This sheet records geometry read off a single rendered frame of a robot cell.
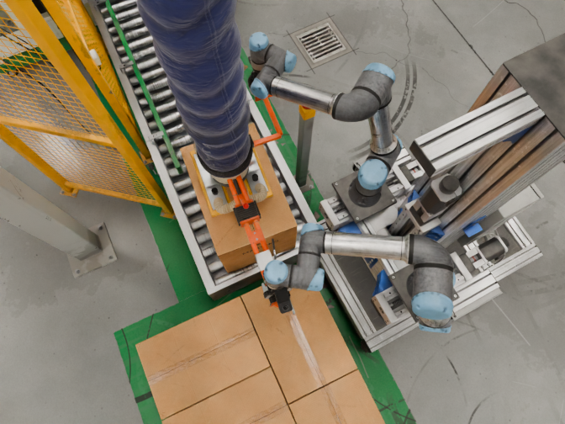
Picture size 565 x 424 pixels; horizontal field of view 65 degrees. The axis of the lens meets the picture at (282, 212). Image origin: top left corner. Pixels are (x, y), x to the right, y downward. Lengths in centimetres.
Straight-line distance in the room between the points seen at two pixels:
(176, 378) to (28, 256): 152
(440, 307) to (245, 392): 131
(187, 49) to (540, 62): 87
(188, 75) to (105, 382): 230
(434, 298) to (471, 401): 185
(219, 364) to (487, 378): 168
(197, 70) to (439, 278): 90
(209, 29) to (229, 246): 120
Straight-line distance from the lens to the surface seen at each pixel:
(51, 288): 337
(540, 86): 130
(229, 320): 244
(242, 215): 183
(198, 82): 127
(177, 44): 115
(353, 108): 158
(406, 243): 143
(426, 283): 139
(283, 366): 241
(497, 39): 426
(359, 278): 284
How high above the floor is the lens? 296
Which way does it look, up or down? 71 degrees down
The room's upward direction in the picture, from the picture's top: 1 degrees counter-clockwise
